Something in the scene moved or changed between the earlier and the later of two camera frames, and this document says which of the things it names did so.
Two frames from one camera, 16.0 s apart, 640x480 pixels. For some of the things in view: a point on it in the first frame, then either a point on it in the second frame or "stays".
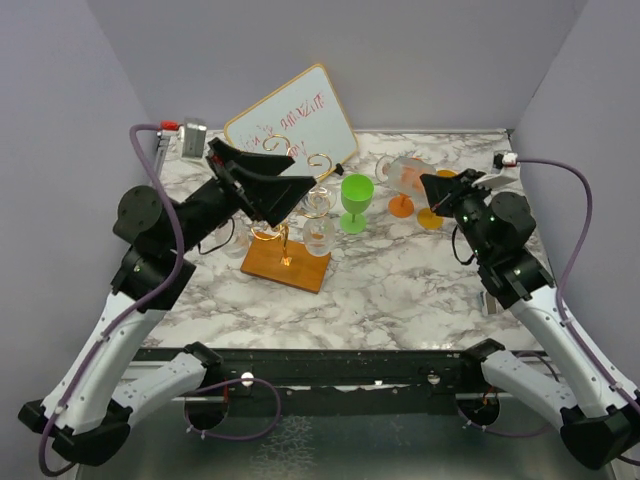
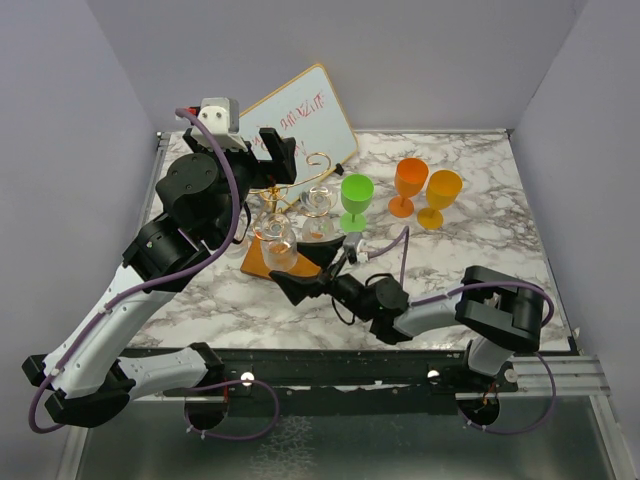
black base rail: [400, 382] stays
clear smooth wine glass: [239, 243] stays
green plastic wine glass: [357, 191] stays
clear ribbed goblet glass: [403, 173] -> [278, 241]
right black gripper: [443, 191] -> [297, 287]
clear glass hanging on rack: [319, 230] stays
